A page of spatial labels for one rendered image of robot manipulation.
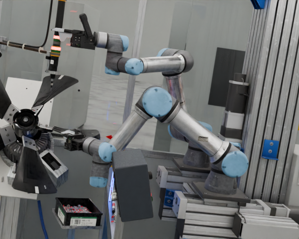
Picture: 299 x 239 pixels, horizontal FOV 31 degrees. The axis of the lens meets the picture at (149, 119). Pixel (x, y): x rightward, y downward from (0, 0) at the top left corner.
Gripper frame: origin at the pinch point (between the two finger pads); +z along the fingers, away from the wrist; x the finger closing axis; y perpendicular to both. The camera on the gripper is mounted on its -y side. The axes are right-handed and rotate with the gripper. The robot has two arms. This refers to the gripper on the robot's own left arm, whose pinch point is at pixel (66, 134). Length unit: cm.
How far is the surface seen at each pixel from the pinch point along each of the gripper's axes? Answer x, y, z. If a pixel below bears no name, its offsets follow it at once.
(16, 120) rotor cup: -5.6, 17.0, 16.0
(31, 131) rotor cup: -1.2, 13.1, 9.8
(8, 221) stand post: 49, 15, 27
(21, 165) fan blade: 11.5, 22.5, 1.5
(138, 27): -49, -78, 42
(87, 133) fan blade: 1.1, -13.7, 2.4
